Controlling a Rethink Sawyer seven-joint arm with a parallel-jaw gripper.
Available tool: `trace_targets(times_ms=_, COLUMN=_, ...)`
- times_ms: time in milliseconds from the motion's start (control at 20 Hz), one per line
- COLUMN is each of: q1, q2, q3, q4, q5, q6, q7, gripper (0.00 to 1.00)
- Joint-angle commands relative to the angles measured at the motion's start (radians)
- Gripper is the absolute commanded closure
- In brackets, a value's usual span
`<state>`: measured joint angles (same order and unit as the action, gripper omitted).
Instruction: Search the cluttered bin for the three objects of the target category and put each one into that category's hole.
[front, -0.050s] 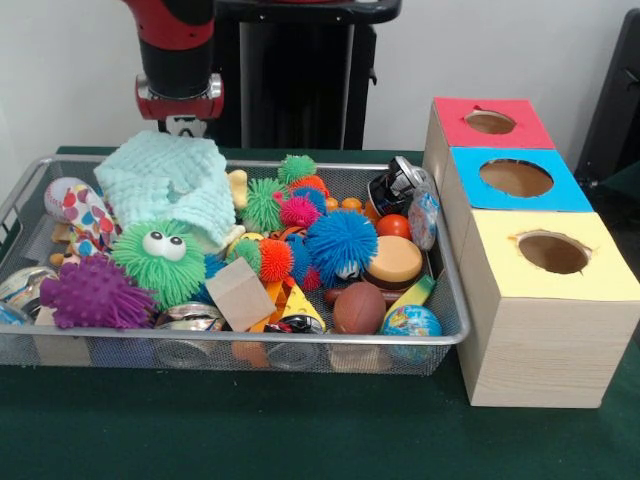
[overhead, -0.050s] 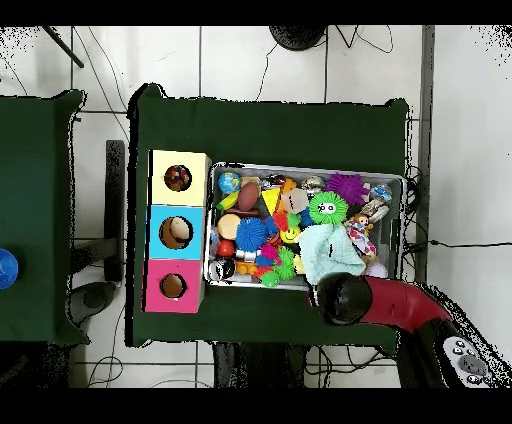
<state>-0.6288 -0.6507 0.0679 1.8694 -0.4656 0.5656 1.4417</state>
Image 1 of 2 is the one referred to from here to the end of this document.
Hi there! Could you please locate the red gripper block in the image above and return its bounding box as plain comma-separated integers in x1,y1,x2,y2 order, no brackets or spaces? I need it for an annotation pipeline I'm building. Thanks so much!
135,93,225,139

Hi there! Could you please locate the mint green knitted cloth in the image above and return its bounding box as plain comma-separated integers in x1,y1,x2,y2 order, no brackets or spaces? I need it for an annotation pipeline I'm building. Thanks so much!
93,130,237,250

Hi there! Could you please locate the clear plastic bottle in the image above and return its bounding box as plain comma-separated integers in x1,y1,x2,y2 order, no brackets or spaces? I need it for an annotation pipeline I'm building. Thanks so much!
407,182,441,251

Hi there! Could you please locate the shallow clear mesh bin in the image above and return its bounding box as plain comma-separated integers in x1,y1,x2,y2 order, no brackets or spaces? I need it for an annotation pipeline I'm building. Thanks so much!
0,154,471,376

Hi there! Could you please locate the wooden box with three holes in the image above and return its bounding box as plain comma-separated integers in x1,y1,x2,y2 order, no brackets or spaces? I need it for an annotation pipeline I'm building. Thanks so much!
421,97,640,407

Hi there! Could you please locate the doll in spotted dress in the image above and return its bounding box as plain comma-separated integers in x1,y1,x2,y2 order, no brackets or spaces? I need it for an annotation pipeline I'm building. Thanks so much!
49,184,124,266

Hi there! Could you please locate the white baseball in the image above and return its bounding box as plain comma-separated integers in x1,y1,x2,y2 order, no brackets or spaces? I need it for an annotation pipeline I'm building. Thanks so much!
43,177,99,224

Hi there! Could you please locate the green spiky toy with eyes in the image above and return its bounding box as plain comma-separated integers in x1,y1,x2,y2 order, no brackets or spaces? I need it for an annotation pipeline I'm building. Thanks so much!
110,218,206,311

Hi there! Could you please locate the plain wooden block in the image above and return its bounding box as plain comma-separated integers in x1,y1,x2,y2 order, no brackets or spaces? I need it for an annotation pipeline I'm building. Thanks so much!
204,257,278,333

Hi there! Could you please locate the blue spiky rubber ball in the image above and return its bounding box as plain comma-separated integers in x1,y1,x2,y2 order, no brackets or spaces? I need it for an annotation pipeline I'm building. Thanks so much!
304,209,380,289

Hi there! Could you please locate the purple spiky rubber toy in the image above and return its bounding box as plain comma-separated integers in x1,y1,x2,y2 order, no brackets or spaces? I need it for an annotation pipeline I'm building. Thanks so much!
38,257,157,331

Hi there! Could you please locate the toy hamburger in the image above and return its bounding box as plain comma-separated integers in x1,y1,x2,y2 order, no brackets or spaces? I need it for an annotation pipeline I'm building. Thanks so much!
360,234,425,294

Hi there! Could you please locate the small brown football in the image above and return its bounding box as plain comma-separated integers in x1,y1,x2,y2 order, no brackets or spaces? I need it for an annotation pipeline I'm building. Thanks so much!
332,282,387,335

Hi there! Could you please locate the small globe ball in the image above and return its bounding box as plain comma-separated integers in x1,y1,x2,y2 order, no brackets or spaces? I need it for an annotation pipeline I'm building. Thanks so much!
380,304,444,337

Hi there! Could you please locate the black upright panel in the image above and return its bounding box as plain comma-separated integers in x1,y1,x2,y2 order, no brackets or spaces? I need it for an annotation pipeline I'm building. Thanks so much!
574,7,640,174

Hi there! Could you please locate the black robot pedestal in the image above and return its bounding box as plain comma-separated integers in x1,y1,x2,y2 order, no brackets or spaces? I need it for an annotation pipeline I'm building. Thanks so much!
212,0,404,150

